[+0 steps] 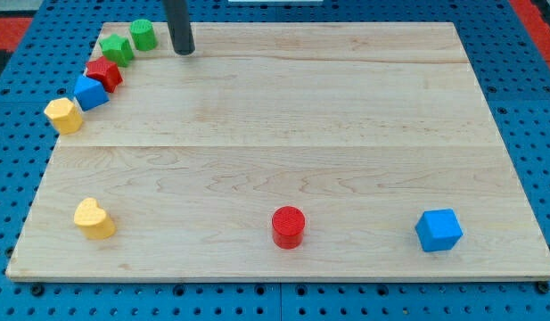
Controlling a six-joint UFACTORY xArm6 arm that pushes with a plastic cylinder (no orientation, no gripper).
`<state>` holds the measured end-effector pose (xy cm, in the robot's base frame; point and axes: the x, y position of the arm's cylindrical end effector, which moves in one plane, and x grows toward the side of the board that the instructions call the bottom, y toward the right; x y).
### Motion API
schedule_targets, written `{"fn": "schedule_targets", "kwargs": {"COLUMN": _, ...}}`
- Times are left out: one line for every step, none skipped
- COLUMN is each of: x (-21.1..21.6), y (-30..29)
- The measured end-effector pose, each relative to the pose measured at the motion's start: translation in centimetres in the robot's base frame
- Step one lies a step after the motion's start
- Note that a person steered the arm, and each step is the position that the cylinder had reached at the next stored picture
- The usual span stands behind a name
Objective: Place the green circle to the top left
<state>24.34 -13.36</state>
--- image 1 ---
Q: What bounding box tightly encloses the light wooden board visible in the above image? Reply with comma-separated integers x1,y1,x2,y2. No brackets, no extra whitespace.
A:
6,22,550,283

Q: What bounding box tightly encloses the red cylinder block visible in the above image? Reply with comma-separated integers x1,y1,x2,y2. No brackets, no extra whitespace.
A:
271,206,306,250

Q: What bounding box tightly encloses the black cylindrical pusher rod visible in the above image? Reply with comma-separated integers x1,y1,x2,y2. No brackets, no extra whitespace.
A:
162,0,195,55

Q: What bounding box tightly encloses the blue cube block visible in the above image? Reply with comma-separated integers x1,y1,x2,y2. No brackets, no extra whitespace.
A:
415,208,464,252

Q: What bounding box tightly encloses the green cylinder block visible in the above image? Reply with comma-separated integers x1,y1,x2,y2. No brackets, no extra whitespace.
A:
129,19,158,52

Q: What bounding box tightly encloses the red star block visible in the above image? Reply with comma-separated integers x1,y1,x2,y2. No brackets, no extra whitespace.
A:
86,56,123,93

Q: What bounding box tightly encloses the yellow heart block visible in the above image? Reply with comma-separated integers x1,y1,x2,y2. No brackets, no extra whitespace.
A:
73,197,117,240

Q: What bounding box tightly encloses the blue triangular block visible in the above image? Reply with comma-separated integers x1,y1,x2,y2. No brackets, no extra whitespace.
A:
74,75,110,111

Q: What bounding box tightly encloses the green star block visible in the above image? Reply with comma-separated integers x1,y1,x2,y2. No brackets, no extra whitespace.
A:
100,34,134,67

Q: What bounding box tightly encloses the yellow hexagon block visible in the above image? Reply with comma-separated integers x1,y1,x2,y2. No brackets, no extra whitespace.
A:
44,98,83,135

